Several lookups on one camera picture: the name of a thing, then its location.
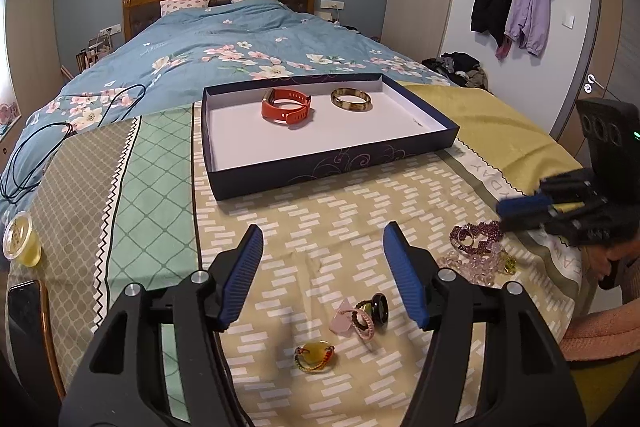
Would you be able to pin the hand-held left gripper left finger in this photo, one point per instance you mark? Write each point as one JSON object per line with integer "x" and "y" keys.
{"x": 245, "y": 272}

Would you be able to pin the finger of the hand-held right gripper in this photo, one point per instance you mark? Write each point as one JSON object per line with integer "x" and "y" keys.
{"x": 550, "y": 222}
{"x": 522, "y": 206}

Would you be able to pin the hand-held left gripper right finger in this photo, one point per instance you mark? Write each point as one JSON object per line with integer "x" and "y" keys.
{"x": 400, "y": 272}

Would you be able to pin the dark blue shallow box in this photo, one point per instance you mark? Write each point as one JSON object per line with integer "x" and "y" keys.
{"x": 300, "y": 142}

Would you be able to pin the person's right hand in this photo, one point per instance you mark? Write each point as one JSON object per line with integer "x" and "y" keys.
{"x": 598, "y": 263}

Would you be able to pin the small green gemstone charm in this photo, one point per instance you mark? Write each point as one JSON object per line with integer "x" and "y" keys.
{"x": 510, "y": 266}

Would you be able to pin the patchwork printed cloth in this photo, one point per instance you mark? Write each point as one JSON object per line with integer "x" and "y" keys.
{"x": 325, "y": 232}

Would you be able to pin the wooden door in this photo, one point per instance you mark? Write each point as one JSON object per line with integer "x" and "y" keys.
{"x": 607, "y": 7}

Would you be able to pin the pile of dark clothes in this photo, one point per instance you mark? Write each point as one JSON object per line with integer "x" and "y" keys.
{"x": 460, "y": 67}

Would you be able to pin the lilac jacket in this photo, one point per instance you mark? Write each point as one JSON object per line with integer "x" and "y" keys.
{"x": 530, "y": 7}

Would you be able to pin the amber bangle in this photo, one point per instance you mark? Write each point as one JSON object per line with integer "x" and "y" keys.
{"x": 350, "y": 108}

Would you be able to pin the black jacket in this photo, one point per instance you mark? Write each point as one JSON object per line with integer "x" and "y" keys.
{"x": 492, "y": 2}

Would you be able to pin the clear plastic cup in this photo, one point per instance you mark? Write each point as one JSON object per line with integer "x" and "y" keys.
{"x": 22, "y": 252}

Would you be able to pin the black phone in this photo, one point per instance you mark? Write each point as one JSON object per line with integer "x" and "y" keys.
{"x": 25, "y": 312}

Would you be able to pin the blue floral duvet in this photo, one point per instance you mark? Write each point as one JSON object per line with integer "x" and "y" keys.
{"x": 225, "y": 32}

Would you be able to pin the white light switch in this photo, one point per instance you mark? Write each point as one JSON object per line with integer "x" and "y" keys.
{"x": 567, "y": 20}

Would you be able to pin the white wall socket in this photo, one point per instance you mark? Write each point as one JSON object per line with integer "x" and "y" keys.
{"x": 331, "y": 4}
{"x": 110, "y": 29}

